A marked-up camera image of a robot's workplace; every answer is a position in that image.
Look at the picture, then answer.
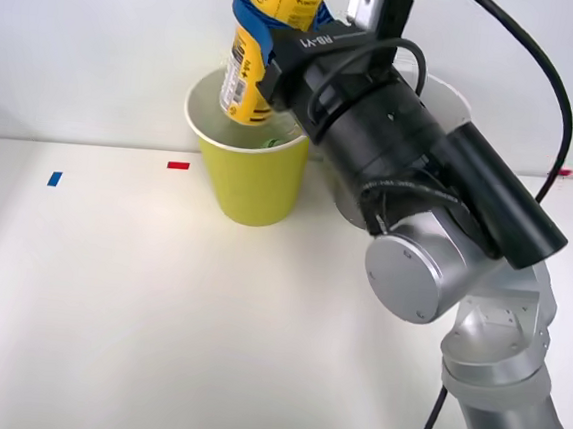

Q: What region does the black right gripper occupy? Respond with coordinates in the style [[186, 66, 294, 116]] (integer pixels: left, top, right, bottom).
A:
[[221, 0, 406, 140]]

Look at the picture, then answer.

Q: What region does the yellow label drink bottle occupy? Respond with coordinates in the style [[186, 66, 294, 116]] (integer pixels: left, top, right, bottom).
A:
[[215, 0, 327, 133]]

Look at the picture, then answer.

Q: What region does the yellow-green plastic waste bin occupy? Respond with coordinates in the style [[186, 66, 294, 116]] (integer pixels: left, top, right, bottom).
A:
[[174, 62, 318, 232]]

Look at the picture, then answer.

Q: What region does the grey plastic waste bin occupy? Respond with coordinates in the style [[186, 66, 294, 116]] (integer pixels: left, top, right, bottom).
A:
[[310, 62, 476, 237]]

